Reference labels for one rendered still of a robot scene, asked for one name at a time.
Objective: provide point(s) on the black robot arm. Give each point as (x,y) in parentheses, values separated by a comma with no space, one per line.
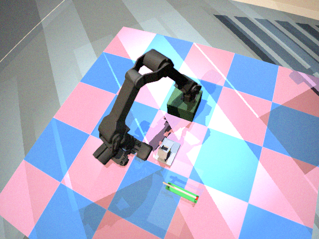
(112,129)

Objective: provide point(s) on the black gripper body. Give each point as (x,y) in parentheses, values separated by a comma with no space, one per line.
(143,152)

